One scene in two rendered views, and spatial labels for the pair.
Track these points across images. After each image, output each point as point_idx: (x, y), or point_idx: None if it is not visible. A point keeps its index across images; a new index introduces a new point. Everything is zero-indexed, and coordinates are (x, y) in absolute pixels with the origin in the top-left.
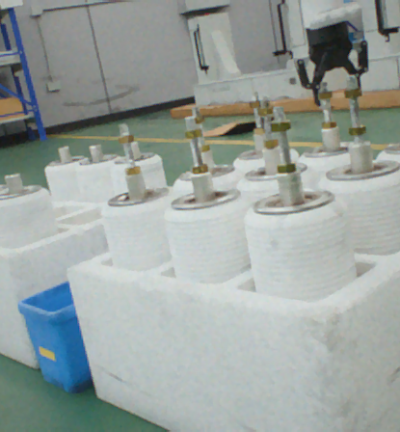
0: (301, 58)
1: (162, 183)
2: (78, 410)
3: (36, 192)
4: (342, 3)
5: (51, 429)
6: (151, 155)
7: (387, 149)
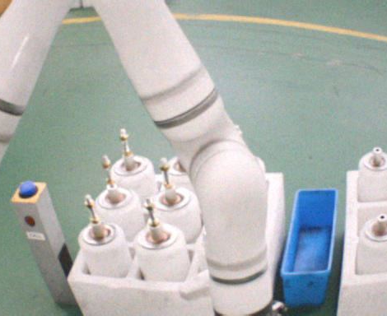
0: (274, 304)
1: (358, 255)
2: (286, 226)
3: (362, 165)
4: (209, 290)
5: (285, 216)
6: (365, 234)
7: (113, 224)
